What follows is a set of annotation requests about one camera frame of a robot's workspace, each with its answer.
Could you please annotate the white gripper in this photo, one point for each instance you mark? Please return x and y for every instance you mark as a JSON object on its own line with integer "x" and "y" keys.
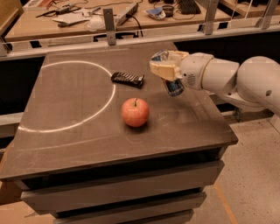
{"x": 192, "y": 70}

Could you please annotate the blue silver redbull can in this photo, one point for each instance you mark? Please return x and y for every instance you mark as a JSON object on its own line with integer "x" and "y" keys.
{"x": 174, "y": 88}

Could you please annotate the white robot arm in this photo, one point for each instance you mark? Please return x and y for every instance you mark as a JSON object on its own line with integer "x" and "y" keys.
{"x": 252, "y": 86}

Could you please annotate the black snack bag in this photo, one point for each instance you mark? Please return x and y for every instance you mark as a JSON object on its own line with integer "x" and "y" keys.
{"x": 128, "y": 79}

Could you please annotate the blue white face mask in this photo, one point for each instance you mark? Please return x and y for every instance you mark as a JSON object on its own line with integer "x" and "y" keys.
{"x": 156, "y": 13}

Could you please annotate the black tape roll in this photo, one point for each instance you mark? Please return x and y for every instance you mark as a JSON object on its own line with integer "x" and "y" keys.
{"x": 168, "y": 10}

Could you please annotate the black keyboard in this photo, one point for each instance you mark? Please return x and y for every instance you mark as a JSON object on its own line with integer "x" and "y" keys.
{"x": 188, "y": 7}

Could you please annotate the red apple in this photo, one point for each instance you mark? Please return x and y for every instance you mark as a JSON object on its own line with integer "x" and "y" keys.
{"x": 135, "y": 112}

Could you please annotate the grey power strip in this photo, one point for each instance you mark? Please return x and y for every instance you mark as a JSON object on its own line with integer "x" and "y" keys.
{"x": 128, "y": 12}

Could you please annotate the white paper stack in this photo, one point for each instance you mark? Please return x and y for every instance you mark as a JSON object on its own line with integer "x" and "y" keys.
{"x": 70, "y": 18}

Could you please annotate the brown drawer cabinet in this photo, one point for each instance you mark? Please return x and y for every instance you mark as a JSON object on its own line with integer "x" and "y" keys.
{"x": 74, "y": 157}

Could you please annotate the aluminium frame rail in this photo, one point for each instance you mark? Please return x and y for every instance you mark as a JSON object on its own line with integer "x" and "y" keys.
{"x": 29, "y": 33}

